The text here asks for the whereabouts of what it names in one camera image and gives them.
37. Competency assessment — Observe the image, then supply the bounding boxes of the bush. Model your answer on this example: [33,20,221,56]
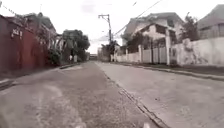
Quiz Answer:
[46,48,63,67]

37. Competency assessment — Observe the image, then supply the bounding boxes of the red wall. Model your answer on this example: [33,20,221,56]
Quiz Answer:
[0,14,49,73]

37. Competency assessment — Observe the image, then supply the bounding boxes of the tree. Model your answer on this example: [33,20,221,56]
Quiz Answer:
[61,29,91,63]
[181,13,201,43]

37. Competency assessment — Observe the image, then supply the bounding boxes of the grey concrete road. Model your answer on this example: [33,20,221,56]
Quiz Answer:
[0,60,224,128]

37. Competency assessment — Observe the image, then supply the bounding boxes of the grey house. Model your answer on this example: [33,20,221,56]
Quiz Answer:
[196,3,224,40]

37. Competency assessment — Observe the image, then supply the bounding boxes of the white wall with fence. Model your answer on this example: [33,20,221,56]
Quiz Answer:
[111,36,224,67]

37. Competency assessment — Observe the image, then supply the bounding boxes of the overhead wires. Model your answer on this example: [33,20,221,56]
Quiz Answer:
[89,0,164,43]

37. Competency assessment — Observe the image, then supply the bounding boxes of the white house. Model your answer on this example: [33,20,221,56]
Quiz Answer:
[121,12,186,51]

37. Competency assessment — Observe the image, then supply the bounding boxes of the building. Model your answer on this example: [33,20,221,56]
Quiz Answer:
[16,12,63,51]

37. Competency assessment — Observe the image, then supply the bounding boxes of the utility pole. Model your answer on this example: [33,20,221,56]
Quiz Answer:
[97,13,114,63]

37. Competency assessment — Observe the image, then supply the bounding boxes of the grey concrete kerb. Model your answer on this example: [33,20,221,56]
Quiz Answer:
[0,62,79,91]
[113,61,224,82]

